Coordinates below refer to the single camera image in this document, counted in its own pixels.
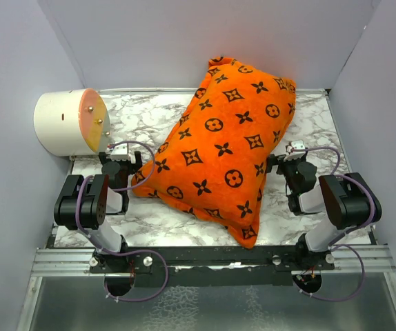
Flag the orange patterned pillowcase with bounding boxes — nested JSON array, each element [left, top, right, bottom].
[[131, 57, 297, 249]]

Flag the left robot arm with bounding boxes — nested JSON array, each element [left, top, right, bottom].
[[54, 152, 142, 272]]

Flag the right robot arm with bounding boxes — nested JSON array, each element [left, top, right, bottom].
[[266, 152, 382, 270]]

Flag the white cylinder with pegs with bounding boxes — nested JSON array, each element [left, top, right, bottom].
[[33, 88, 111, 157]]

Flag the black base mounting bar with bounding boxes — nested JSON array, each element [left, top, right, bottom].
[[90, 244, 334, 288]]

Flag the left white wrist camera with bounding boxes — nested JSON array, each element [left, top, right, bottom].
[[106, 143, 131, 161]]

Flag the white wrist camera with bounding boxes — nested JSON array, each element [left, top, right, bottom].
[[106, 143, 131, 161], [284, 140, 306, 161]]

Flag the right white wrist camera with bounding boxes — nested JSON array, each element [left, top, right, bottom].
[[284, 140, 306, 161]]

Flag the aluminium rail frame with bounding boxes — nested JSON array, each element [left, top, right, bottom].
[[31, 245, 396, 277]]

